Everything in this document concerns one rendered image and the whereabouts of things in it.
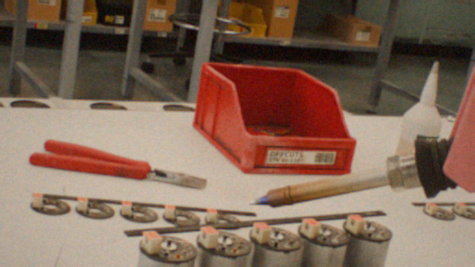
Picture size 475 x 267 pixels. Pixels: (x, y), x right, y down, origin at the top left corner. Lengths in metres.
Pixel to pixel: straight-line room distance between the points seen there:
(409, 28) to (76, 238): 5.71
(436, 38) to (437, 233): 5.74
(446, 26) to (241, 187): 5.78
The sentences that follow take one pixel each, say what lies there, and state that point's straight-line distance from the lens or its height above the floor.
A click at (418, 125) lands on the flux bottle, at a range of 0.73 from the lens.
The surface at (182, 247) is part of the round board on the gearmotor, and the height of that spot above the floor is 0.81.
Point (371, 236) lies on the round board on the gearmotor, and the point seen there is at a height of 0.81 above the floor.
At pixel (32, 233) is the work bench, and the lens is 0.52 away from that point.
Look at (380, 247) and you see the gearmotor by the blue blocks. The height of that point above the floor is 0.81.
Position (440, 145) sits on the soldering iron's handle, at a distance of 0.35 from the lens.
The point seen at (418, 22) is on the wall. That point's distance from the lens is 6.22.
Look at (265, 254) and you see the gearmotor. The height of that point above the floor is 0.81.
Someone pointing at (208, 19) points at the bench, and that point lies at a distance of 2.95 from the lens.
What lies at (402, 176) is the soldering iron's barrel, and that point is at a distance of 0.35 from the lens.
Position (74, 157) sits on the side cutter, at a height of 0.76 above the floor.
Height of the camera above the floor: 0.97
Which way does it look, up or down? 16 degrees down
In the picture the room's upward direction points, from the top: 10 degrees clockwise
